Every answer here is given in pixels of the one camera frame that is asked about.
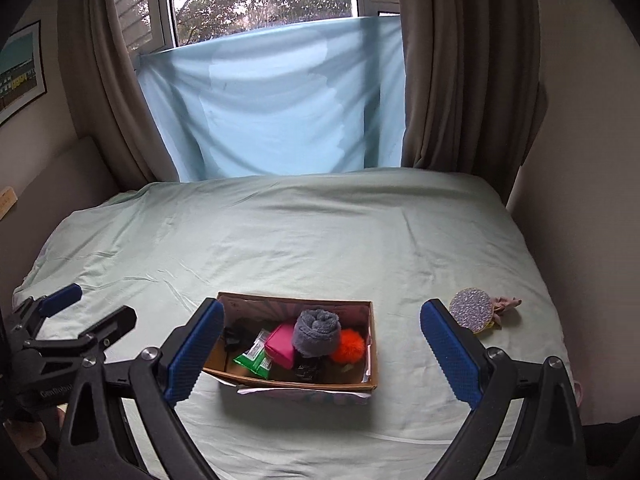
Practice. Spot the beige curtain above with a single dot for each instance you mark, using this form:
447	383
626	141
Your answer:
100	85
470	85

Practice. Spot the black patterned soft item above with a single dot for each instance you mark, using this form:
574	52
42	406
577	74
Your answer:
306	369

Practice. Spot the tree outside window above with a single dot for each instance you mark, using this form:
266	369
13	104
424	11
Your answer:
260	0

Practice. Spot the orange fluffy pompom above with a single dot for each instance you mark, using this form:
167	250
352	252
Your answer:
350	346

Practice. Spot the light blue cloth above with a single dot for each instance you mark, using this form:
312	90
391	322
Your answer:
270	110

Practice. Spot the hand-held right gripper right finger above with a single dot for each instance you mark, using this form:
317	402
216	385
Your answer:
450	355

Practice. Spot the bed with pale green sheet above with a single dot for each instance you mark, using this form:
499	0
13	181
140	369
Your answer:
320	240

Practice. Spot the white framed window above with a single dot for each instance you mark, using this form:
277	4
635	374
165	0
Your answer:
162	5

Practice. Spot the person's left hand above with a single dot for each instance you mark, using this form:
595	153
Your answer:
32	432

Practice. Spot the framed wall poster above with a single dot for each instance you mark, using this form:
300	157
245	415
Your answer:
20	75

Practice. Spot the black cloth item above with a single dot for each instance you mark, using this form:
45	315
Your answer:
234	338

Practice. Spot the round silver glitter pouch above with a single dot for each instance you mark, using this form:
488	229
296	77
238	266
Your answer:
470	305

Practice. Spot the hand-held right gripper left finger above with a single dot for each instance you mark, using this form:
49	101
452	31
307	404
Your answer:
195	355

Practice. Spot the cardboard box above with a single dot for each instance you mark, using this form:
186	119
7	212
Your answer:
357	340

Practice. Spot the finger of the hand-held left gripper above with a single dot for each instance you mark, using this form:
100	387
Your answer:
57	300
107	330

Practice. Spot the pink zip pouch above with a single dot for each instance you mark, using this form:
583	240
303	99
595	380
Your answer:
280	345

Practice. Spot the green tissue pack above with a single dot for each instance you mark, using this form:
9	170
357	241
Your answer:
254	357

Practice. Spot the small wooden tag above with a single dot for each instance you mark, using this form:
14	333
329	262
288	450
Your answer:
6	204

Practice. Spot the grey towel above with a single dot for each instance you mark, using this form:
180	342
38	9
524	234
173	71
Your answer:
316	332

